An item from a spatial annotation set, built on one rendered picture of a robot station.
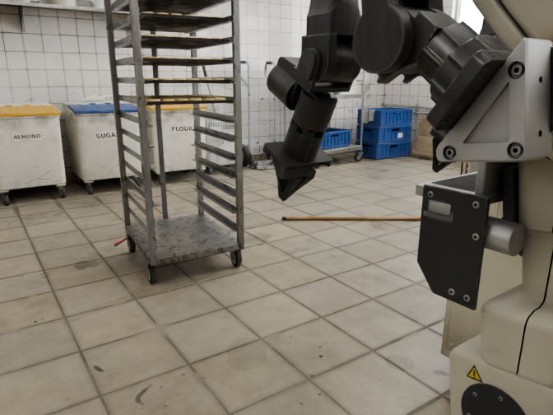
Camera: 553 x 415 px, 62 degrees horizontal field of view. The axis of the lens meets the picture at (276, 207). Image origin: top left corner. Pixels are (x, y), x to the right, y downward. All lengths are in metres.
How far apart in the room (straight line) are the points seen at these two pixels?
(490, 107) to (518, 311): 0.31
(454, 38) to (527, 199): 0.25
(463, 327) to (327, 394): 0.48
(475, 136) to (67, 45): 4.50
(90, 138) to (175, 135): 0.76
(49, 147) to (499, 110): 3.87
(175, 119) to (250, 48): 1.54
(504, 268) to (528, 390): 0.77
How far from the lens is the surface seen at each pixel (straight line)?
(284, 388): 1.60
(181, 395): 1.60
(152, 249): 2.23
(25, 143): 4.13
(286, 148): 0.73
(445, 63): 0.52
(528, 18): 0.65
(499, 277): 1.48
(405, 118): 6.16
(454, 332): 1.63
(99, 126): 4.21
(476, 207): 0.66
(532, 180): 0.68
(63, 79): 4.81
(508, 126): 0.50
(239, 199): 2.31
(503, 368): 0.74
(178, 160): 4.47
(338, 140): 5.50
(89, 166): 4.25
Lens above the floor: 0.97
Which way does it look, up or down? 16 degrees down
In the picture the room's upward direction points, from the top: straight up
